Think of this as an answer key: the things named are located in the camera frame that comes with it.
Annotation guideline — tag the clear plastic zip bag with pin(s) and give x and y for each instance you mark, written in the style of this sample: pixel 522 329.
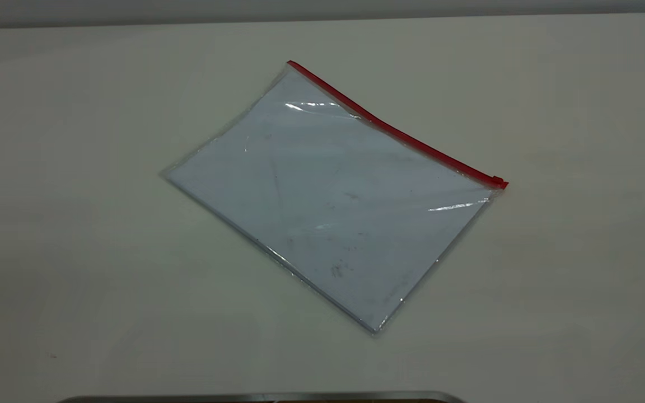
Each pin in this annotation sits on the clear plastic zip bag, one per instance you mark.
pixel 333 196

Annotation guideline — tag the red zipper slider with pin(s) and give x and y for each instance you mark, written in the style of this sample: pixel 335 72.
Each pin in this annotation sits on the red zipper slider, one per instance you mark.
pixel 499 182

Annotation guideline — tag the grey metal bar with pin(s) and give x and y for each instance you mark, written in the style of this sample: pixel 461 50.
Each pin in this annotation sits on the grey metal bar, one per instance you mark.
pixel 255 398

